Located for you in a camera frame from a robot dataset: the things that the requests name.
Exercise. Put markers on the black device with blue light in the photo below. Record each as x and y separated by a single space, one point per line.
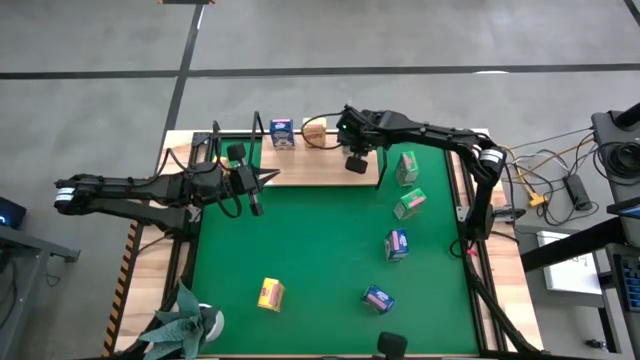
12 215

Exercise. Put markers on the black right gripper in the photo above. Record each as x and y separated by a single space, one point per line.
360 130

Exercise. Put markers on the black metal table frame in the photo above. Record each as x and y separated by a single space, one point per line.
185 260

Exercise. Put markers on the green artificial plant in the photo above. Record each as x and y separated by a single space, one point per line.
175 330

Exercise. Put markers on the green Apple Jacks cereal box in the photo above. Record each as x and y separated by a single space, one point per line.
410 204
407 170

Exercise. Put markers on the white plant pot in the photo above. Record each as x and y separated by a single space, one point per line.
218 327

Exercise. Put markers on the black power adapter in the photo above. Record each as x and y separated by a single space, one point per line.
578 192

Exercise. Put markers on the dark laptop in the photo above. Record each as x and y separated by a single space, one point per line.
625 207

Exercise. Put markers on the blue Frosted Flakes cereal box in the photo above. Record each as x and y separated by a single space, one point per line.
396 245
378 299
282 135

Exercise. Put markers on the black rounded object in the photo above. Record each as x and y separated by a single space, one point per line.
391 346

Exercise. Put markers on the white board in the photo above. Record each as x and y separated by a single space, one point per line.
570 270

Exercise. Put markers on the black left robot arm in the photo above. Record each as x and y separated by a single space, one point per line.
125 192

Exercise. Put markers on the yellow black hazard tape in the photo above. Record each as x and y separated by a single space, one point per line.
120 290

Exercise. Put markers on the green table mat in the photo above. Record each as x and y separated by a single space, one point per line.
325 325

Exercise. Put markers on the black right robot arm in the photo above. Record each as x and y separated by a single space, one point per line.
440 136

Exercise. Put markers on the grey side table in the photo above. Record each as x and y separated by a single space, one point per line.
30 245

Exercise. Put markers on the black curved frame hook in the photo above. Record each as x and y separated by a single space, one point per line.
216 128

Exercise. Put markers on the black metal beam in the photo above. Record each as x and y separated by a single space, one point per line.
565 247

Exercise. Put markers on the small black floor object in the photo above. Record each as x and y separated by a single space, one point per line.
596 345

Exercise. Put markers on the black metal shelf end frame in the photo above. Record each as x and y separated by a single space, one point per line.
254 125
384 165

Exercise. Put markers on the wooden shelf board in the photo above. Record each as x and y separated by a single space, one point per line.
320 167

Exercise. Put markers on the black keypad with coloured keys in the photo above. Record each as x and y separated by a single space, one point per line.
631 285

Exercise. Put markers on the dark grey equipment stand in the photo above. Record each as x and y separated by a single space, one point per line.
607 127

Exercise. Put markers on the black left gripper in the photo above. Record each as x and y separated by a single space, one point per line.
240 182

